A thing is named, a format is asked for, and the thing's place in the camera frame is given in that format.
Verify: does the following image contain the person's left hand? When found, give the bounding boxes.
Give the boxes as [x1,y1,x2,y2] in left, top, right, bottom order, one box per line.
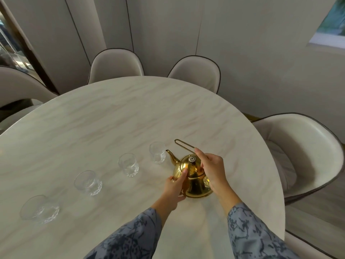
[161,168,188,211]

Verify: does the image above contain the person's right hand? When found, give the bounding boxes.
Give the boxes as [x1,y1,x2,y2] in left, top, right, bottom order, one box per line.
[194,147,226,198]

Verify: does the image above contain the gold metal teapot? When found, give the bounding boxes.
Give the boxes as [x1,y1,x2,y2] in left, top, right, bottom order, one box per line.
[165,139,215,198]

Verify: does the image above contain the person's left forearm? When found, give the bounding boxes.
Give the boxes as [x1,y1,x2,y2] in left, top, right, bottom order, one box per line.
[83,198,179,259]

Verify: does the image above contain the person's right forearm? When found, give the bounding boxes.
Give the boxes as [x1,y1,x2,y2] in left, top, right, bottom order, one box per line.
[216,188,300,259]

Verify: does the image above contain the clear drinking glass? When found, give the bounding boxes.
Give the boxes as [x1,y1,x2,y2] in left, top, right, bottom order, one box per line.
[149,141,167,164]
[20,195,60,224]
[118,153,140,178]
[73,170,103,197]

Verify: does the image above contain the beige upholstered dining chair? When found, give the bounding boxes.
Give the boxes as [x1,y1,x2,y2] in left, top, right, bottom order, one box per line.
[251,113,345,206]
[87,48,145,85]
[167,55,221,94]
[0,66,59,134]

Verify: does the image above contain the window opening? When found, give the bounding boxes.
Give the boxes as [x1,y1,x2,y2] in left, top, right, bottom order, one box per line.
[306,0,345,49]

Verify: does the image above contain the dark framed glass door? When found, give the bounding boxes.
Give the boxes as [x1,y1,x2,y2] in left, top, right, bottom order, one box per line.
[0,1,59,95]

